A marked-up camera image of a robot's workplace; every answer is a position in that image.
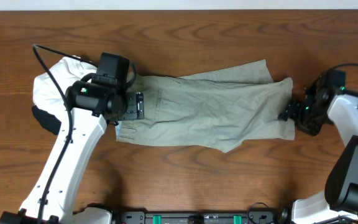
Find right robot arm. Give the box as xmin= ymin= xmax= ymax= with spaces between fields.
xmin=278 ymin=86 xmax=358 ymax=223

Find khaki green shorts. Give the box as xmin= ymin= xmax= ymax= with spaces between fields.
xmin=116 ymin=60 xmax=295 ymax=152

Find black garment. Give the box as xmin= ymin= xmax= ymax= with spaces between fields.
xmin=31 ymin=105 xmax=61 ymax=135

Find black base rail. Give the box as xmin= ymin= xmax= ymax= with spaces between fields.
xmin=82 ymin=202 xmax=279 ymax=224

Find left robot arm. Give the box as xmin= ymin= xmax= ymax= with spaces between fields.
xmin=0 ymin=53 xmax=144 ymax=223

